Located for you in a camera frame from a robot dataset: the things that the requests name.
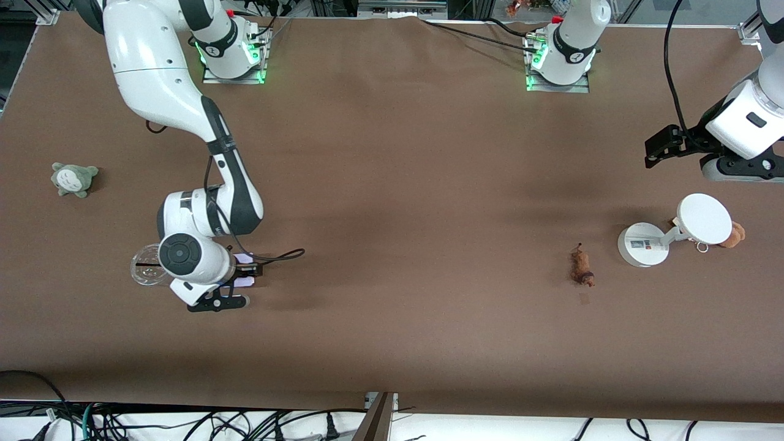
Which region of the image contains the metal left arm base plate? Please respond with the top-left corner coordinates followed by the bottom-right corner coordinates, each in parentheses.
top-left (524, 29), bottom-right (590, 94)

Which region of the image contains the aluminium frame post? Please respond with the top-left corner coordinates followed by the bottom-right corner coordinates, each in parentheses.
top-left (352, 391), bottom-right (399, 441)

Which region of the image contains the black base power cable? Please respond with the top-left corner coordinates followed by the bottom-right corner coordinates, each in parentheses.
top-left (418, 17), bottom-right (541, 55)

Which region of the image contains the black plug cable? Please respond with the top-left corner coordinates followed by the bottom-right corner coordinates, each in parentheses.
top-left (269, 409), bottom-right (341, 441)

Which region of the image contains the aluminium frame corner profile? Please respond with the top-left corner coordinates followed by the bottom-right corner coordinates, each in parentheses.
top-left (737, 0), bottom-right (766, 45)
top-left (34, 0), bottom-right (61, 26)

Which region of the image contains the black arched floor cable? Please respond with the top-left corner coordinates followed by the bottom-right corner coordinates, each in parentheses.
top-left (0, 369), bottom-right (69, 441)

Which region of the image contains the clear plastic cup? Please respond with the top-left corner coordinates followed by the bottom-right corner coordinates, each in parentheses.
top-left (129, 243), bottom-right (173, 287)

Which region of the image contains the white round stand lamp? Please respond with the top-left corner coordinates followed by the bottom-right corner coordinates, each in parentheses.
top-left (617, 193), bottom-right (733, 268)

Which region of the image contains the small lavender card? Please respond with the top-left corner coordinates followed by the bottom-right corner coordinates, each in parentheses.
top-left (235, 252), bottom-right (256, 288)

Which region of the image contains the brown lion statue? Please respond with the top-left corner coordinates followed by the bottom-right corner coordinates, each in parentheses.
top-left (569, 243), bottom-right (597, 289)

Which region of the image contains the grey totoro plush toy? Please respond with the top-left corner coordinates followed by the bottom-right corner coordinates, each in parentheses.
top-left (51, 162), bottom-right (99, 198)

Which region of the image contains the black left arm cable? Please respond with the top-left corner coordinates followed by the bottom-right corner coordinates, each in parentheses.
top-left (663, 0), bottom-right (700, 134)

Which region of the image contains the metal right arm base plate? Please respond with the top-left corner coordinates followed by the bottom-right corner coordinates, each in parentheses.
top-left (202, 23), bottom-right (271, 86)

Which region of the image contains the brown plush keychain toy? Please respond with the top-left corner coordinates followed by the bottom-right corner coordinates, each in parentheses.
top-left (718, 222), bottom-right (747, 249)

